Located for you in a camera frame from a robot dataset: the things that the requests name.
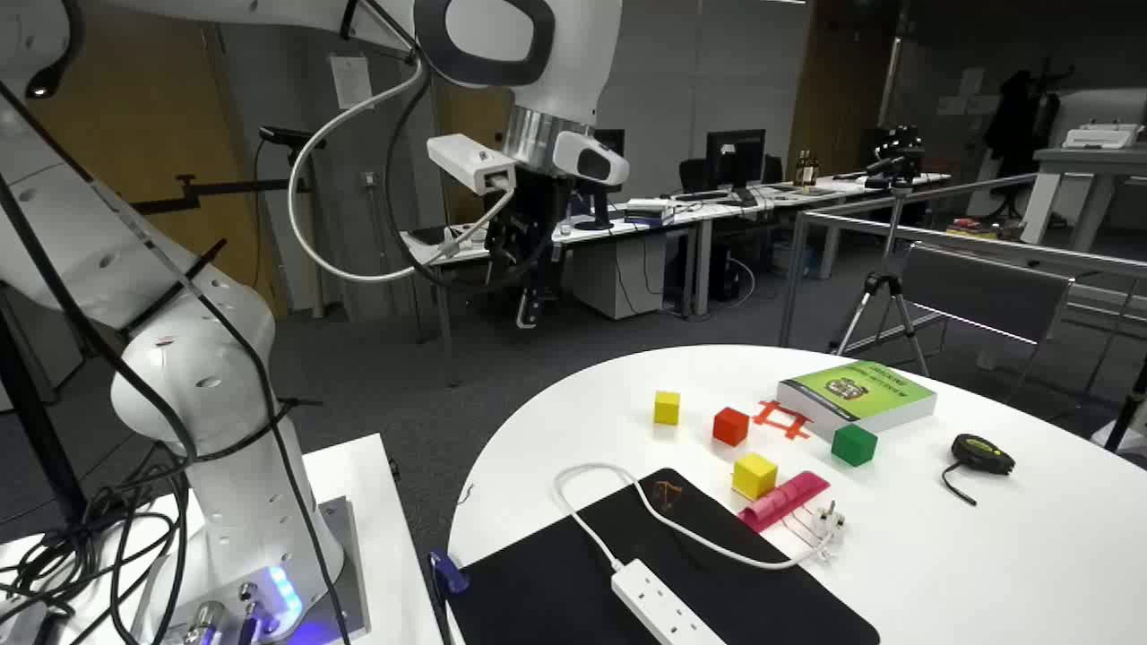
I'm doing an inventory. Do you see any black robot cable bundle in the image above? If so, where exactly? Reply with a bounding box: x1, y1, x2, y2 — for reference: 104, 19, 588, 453
0, 444, 199, 645

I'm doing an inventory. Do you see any camera on tripod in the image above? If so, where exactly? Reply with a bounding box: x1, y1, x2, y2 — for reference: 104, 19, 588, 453
827, 124, 934, 377

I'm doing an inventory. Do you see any red cube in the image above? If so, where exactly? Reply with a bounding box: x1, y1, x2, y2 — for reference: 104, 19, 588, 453
710, 404, 751, 453

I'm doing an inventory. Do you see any white paper sheet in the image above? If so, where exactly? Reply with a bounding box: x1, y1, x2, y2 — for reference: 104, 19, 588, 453
326, 50, 376, 114

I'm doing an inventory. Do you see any white office desk row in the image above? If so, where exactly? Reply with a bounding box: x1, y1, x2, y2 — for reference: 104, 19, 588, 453
397, 168, 961, 351

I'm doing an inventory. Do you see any black computer mouse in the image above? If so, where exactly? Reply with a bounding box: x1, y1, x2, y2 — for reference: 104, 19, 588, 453
934, 432, 1023, 511

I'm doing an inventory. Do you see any white extension cable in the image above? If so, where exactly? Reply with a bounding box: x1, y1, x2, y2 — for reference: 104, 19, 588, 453
548, 460, 848, 645

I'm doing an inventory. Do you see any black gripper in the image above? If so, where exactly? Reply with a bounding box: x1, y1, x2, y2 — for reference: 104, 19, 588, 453
480, 168, 573, 333

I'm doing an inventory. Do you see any green cube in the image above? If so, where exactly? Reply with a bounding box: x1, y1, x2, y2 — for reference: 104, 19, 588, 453
827, 422, 882, 470

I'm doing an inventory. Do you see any blue clamp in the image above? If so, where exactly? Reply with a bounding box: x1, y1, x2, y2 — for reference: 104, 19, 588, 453
428, 548, 472, 598

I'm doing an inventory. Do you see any orange plastic bracket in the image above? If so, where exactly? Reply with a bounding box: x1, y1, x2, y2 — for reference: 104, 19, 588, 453
749, 400, 812, 444

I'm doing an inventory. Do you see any grey computer tower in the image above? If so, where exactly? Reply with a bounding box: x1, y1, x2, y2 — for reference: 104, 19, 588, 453
557, 229, 673, 328

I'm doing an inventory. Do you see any yellow cube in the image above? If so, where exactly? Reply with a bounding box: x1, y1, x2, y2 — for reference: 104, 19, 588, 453
648, 389, 683, 432
728, 450, 781, 506

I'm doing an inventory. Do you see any black mat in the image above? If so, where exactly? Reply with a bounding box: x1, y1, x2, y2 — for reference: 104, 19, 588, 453
443, 465, 884, 645

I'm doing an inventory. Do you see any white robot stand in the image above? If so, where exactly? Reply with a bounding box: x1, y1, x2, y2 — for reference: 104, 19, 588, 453
0, 433, 447, 645

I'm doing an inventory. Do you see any dark coat stand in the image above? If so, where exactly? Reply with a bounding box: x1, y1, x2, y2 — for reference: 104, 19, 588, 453
980, 60, 1068, 186

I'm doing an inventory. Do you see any pink box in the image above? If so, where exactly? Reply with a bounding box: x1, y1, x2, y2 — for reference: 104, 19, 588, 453
735, 465, 836, 535

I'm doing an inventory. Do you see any grey metal railing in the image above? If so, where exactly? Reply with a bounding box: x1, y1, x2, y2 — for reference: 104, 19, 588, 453
779, 168, 1147, 351

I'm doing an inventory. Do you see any white side table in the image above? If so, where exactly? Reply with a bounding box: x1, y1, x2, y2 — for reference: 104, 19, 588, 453
1017, 88, 1147, 257

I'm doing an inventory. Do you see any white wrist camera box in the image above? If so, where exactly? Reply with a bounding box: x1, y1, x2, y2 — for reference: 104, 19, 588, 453
424, 131, 521, 196

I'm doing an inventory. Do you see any white camera cable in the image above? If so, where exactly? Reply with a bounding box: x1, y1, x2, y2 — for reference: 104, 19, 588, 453
282, 54, 521, 288

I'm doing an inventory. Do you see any black computer monitor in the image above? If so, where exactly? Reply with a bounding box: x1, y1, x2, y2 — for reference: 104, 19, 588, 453
702, 125, 769, 195

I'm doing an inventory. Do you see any green book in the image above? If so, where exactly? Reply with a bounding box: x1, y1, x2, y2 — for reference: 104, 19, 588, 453
775, 360, 941, 444

